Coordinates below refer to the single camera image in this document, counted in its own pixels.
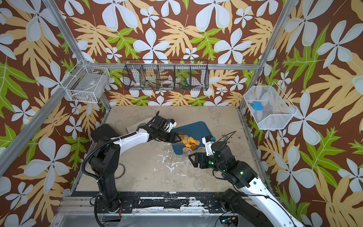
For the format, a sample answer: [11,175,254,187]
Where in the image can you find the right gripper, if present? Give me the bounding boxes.
[188,152,227,174]

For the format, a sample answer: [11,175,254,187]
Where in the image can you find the blue object in basket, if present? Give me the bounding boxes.
[252,101,263,111]

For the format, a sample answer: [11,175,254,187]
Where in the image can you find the black rubber ring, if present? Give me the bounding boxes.
[114,164,126,180]

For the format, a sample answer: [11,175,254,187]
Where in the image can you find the white mesh basket right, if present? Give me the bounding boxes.
[244,83,298,131]

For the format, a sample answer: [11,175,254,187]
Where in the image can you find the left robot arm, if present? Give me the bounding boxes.
[81,112,181,213]

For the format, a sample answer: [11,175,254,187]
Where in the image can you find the white wire basket left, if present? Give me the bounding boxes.
[61,60,110,103]

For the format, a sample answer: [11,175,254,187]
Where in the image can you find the black wire basket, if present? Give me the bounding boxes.
[121,59,210,91]

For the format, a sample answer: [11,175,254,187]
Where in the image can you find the orange cookies on tray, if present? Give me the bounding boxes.
[181,135,200,152]

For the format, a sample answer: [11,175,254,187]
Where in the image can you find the teal plastic tray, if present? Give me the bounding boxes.
[172,121,211,149]

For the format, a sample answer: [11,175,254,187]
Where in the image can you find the black hard case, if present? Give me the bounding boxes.
[91,124,120,143]

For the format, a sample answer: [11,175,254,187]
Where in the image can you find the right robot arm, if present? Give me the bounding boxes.
[188,137,303,227]

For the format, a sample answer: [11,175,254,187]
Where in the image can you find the clear cookie jar front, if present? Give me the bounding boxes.
[183,147,193,157]

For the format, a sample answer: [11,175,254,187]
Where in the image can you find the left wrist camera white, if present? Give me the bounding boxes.
[164,119,177,132]

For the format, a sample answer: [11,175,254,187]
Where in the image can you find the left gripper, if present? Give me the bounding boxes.
[157,130,182,143]

